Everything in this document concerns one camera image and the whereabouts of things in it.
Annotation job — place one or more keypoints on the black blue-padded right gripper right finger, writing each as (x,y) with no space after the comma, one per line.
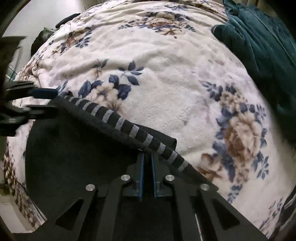
(199,211)

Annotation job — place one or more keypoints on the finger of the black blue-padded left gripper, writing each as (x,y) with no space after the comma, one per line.
(43,93)
(42,112)

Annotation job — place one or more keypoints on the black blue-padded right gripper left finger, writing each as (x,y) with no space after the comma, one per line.
(89,212)

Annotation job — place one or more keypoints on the black grey-striped sweater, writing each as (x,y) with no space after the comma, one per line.
(88,142)

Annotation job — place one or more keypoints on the dark green bag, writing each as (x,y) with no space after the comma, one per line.
(41,39)

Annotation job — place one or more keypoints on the floral bed blanket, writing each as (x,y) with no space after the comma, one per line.
(156,63)

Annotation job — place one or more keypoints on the dark teal velvet duvet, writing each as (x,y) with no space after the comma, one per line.
(267,50)

